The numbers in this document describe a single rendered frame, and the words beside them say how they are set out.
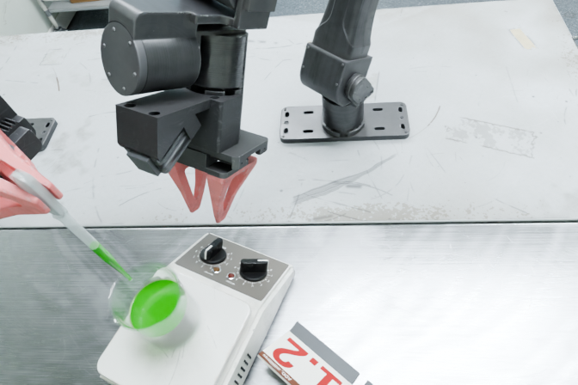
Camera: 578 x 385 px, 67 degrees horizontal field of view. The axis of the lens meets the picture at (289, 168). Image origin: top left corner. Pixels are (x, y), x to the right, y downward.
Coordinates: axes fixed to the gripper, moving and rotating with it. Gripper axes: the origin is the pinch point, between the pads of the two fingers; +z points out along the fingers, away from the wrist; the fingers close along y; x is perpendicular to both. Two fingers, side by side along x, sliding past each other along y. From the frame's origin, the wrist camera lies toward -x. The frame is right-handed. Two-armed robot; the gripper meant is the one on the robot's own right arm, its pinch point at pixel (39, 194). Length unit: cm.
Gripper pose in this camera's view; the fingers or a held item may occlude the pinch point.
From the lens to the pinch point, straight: 29.5
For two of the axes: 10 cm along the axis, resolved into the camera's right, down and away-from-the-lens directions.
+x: 1.1, 5.9, 8.0
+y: 4.3, -7.6, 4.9
